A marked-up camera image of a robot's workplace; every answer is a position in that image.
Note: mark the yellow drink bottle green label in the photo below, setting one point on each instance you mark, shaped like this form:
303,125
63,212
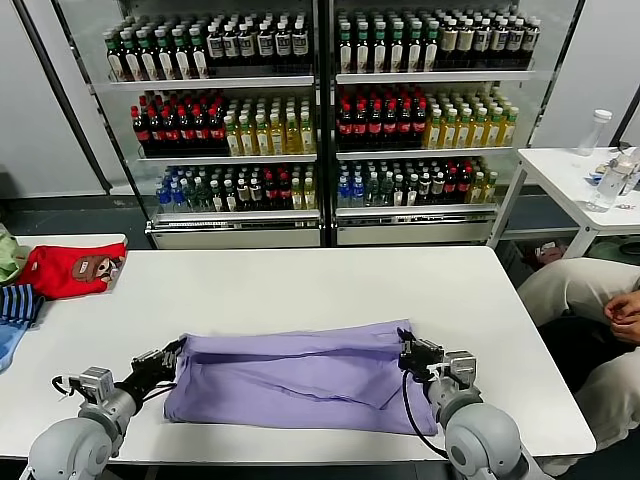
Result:
449,134
508,131
478,132
434,134
478,190
464,133
491,189
493,132

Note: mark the person bare hand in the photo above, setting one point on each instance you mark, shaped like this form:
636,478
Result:
625,307
627,332

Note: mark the green object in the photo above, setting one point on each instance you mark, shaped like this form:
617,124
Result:
615,247

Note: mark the small blue packet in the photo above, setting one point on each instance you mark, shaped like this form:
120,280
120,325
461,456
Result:
596,176

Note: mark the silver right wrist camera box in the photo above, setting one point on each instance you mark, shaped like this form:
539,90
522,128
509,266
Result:
460,369

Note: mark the blue water bottle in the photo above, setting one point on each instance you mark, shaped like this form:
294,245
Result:
177,199
343,195
163,200
357,194

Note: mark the red cap cola bottle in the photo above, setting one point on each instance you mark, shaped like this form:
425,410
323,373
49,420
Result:
156,132
218,132
141,132
465,185
202,132
270,192
404,127
419,126
187,132
375,127
389,127
451,186
360,127
345,127
284,192
172,132

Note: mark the white cap tan label bottle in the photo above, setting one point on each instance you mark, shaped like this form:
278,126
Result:
243,195
425,187
256,195
465,43
438,186
449,44

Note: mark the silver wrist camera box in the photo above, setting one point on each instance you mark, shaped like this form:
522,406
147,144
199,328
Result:
460,369
95,384

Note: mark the tall clear white-capped bottle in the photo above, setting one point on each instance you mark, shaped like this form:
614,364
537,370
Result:
590,135

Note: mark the white cap dark label bottle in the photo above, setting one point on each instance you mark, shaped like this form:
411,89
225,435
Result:
515,40
282,46
531,39
482,41
215,49
299,46
265,47
231,48
246,47
499,41

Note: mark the white beige gadget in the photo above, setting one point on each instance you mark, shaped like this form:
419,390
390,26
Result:
627,167

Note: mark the beige trouser leg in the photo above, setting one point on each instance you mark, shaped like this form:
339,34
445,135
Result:
615,395

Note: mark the seated person beige trousers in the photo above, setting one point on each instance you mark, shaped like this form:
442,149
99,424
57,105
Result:
565,290

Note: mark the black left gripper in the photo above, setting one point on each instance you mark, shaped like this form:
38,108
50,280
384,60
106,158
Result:
147,380

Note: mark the green cap dark drink bottle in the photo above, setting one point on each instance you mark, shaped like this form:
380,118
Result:
151,63
396,54
167,63
345,54
200,61
362,54
398,194
135,64
184,62
414,53
217,200
120,64
230,199
379,54
412,193
431,52

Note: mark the black plastic crate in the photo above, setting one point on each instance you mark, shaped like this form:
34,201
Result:
515,260

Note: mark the glass beverage display shelf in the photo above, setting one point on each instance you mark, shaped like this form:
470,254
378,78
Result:
415,225
225,225

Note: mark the light purple t-shirt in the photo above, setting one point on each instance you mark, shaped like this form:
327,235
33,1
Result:
300,375

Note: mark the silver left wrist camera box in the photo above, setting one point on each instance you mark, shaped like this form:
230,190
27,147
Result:
95,384

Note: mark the clear plastic water bottle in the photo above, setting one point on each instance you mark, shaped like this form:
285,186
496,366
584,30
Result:
602,192

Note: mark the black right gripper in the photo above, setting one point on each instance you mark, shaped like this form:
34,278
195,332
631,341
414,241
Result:
427,360

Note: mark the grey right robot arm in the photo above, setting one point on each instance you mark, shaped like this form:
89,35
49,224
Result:
480,435

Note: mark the blue black striped garment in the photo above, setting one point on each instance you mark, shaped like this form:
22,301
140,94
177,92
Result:
17,302

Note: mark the clear green water bottle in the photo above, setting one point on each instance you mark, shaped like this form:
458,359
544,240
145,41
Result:
371,192
204,197
385,192
191,197

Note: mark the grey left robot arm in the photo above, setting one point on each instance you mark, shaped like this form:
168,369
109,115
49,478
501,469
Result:
70,445

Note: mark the white side table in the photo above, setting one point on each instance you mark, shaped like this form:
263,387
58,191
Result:
560,170

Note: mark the red white small package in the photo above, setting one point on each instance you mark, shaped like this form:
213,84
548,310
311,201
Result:
550,250

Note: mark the yellow drink bottle white cap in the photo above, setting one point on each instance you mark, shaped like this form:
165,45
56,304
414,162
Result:
297,197
292,141
277,141
248,142
307,141
233,142
310,196
263,141

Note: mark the red bear print t-shirt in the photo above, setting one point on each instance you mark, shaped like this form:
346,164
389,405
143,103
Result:
55,275

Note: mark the light green garment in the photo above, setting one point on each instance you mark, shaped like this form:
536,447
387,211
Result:
7,260

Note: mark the light blue garment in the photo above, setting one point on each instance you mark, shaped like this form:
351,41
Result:
7,345

